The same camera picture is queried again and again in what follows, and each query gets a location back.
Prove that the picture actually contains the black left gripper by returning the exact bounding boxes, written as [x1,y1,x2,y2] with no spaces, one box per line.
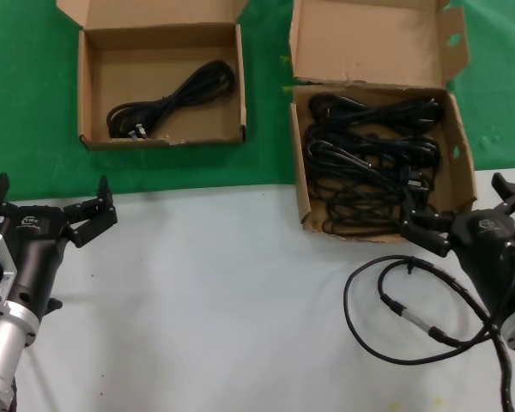
[0,173,119,321]

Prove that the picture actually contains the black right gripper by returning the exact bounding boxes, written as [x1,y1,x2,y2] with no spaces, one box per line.
[397,173,515,332]

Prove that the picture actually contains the black power cord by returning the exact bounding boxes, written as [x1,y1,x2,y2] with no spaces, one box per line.
[305,124,443,173]
[308,167,439,236]
[106,59,237,142]
[308,93,446,130]

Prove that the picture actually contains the torn brown cardboard box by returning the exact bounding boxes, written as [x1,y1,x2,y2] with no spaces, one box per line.
[288,0,478,245]

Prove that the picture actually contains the shallow brown cardboard box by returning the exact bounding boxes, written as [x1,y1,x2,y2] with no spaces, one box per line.
[55,0,250,151]

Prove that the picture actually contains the green cloth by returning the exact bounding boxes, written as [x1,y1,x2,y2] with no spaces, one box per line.
[0,0,515,203]

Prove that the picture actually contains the black robot cable silver connector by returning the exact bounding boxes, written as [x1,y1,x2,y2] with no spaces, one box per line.
[342,253,515,412]

